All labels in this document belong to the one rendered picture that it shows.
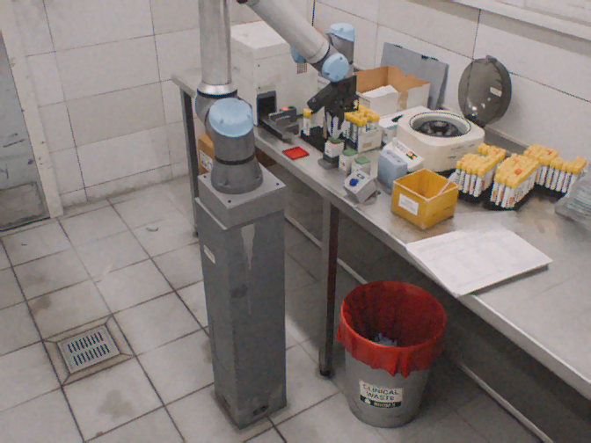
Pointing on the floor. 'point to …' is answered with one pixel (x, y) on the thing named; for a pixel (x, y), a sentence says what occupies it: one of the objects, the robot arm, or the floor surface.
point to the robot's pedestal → (245, 311)
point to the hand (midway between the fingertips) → (332, 136)
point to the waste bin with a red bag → (359, 322)
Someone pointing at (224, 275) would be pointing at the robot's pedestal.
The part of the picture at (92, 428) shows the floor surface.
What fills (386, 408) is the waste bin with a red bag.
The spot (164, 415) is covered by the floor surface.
